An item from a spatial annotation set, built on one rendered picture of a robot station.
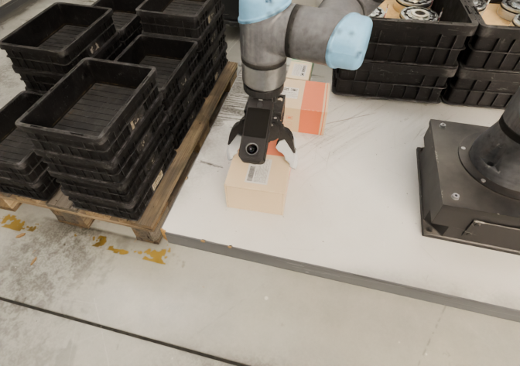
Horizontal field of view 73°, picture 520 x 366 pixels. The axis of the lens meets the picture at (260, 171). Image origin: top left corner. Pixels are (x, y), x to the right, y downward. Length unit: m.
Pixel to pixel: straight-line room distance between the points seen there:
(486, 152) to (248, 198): 0.45
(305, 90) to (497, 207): 0.49
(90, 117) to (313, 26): 1.03
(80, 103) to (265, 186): 0.97
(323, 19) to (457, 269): 0.51
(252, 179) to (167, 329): 0.84
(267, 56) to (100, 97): 1.02
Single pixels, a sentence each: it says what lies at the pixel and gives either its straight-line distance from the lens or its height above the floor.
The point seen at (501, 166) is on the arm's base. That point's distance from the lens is 0.76.
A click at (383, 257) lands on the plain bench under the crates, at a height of 0.70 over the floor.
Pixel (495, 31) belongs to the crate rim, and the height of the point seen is 0.92.
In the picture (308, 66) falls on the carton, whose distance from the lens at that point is 1.03.
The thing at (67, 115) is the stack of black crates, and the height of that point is 0.49.
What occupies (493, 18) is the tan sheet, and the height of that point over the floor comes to 0.83.
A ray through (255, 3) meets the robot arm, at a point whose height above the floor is 1.10.
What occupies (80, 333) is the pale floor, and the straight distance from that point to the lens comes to 1.50.
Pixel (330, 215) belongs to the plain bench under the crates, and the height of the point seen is 0.70.
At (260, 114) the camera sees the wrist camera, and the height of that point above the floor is 0.91.
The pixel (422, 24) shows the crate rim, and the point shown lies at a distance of 0.94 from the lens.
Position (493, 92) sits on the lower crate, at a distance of 1.10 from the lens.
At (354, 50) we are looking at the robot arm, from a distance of 0.51.
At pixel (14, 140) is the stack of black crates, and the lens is 1.83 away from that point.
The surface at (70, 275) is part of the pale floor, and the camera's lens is 1.62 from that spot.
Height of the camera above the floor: 1.31
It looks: 49 degrees down
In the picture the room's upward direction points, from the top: straight up
